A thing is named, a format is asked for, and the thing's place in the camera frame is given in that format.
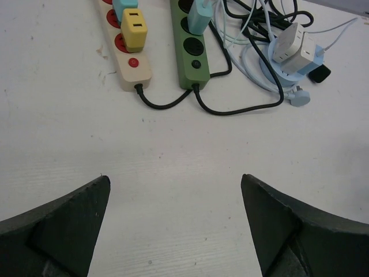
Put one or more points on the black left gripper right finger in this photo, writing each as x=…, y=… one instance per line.
x=292, y=238

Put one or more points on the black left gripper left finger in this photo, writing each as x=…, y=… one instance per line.
x=57, y=238

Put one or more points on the round light blue socket hub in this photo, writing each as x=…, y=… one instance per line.
x=286, y=80

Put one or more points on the white Honor USB charger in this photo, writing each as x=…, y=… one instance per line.
x=302, y=57

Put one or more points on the light blue round plug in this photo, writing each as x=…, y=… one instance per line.
x=298, y=97

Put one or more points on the black plug head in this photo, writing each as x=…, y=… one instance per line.
x=319, y=74

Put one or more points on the beige power strip red sockets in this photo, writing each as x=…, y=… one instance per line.
x=131, y=68

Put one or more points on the green power strip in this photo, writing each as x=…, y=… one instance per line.
x=191, y=57

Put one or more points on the white square multi-outlet adapter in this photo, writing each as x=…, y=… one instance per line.
x=288, y=42

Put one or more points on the yellow USB charger cube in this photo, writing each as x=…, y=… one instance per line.
x=134, y=30

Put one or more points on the teal charger on beige strip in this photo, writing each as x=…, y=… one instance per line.
x=120, y=5

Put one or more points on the light teal charger green strip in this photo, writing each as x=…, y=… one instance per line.
x=199, y=16

